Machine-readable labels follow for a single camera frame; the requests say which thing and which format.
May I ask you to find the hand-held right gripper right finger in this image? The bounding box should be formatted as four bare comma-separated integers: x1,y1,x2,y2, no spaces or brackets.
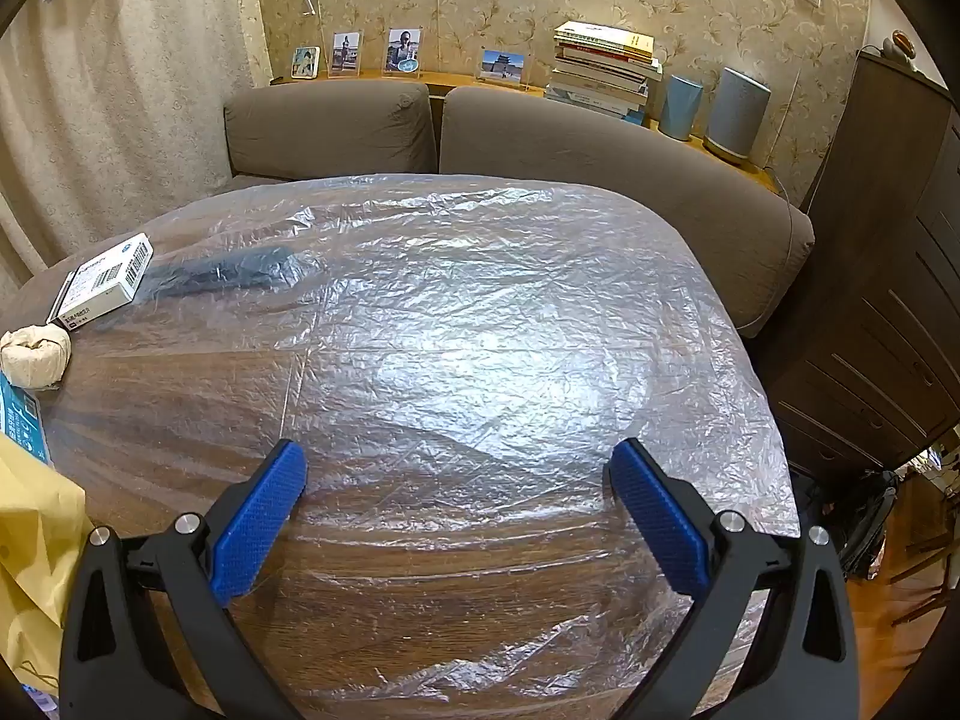
604,436,860,720

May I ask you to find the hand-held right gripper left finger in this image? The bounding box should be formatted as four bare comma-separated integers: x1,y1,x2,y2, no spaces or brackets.
58,439,308,720

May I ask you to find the white and blue medicine box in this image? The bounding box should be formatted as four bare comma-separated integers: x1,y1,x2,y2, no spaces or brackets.
48,233,155,328

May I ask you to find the black backpack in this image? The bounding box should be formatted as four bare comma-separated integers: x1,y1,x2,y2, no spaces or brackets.
795,469,901,578

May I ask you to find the yellow plastic bag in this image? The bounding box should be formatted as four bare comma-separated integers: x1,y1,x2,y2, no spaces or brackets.
0,435,95,691

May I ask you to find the clear plastic table cover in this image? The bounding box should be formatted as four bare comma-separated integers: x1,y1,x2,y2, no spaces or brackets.
45,174,800,713

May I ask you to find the black flat object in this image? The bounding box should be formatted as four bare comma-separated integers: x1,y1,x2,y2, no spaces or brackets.
142,244,323,301

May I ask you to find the teal printed packet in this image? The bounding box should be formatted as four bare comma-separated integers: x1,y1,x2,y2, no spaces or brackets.
0,371,53,466

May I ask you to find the crumpled beige paper ball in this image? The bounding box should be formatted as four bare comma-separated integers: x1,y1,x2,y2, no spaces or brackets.
0,325,74,391

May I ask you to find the dark wooden cabinet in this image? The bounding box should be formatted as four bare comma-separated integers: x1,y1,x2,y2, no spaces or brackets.
769,49,960,477

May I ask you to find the brown fabric sofa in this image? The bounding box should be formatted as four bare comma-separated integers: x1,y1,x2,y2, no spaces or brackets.
191,81,815,338

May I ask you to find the grey cylinder speaker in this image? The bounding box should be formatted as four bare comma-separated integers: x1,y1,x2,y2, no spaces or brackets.
703,67,772,165

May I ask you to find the light blue cylinder speaker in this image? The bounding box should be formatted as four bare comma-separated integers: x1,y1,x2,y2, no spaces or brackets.
659,75,706,142

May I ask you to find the stack of books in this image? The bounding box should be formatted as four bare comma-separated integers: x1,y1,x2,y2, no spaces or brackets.
544,21,664,125

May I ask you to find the clear standing photo frame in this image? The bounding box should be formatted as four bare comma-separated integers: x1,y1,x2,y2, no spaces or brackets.
330,31,362,77

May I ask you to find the clear photo frame with building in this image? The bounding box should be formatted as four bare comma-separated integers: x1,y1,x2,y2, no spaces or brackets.
478,47,530,86

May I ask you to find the clear photo frame with portrait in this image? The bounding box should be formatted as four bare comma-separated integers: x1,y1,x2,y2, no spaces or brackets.
384,28,422,77

